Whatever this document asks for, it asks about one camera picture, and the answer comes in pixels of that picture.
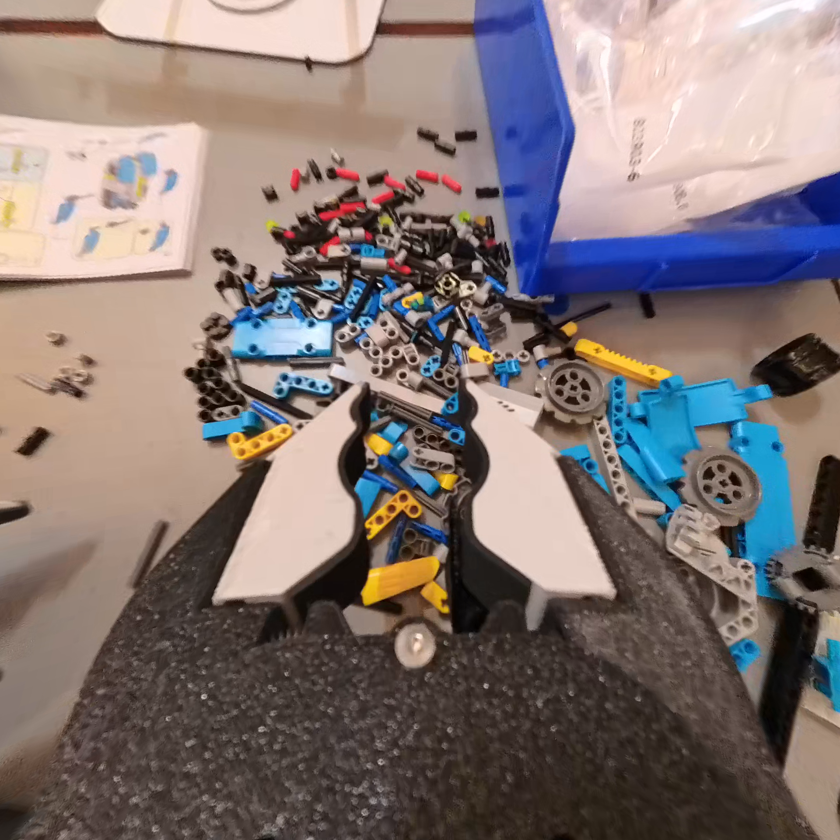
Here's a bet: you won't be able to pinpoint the blue flat panel piece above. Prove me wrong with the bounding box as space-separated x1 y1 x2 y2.
728 421 798 599
630 375 774 483

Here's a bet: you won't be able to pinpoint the long grey holed beam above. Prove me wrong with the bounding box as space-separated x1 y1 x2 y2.
592 415 637 519

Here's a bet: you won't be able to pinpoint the grey angled frame piece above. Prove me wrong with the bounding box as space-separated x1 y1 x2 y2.
665 504 761 644

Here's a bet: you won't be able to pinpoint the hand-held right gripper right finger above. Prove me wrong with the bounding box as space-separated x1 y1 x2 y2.
449 381 618 632

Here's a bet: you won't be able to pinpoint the open instruction booklet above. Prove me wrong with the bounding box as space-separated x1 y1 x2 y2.
0 115 210 282

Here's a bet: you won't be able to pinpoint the clear plastic bags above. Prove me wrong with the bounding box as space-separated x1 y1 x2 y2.
541 0 840 242

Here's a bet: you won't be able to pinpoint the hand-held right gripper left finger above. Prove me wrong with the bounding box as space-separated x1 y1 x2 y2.
211 382 371 626

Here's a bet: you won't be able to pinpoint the blue storage bin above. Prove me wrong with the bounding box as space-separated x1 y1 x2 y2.
474 0 840 298

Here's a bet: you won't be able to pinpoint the grey desk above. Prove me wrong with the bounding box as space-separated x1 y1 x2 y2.
0 0 840 840

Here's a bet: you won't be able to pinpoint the pile of small brick parts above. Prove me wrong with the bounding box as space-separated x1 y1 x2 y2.
184 126 572 614

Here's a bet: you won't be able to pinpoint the grey spoked wheel hub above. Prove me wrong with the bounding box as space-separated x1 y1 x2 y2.
537 360 608 421
682 448 763 526

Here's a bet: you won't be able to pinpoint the yellow toothed rack beam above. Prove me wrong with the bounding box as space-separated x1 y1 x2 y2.
574 338 673 388

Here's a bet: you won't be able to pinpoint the long black axle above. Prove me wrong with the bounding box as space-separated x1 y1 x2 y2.
131 520 170 588

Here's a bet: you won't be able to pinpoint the white desk lamp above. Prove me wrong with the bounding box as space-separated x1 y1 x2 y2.
95 0 387 65

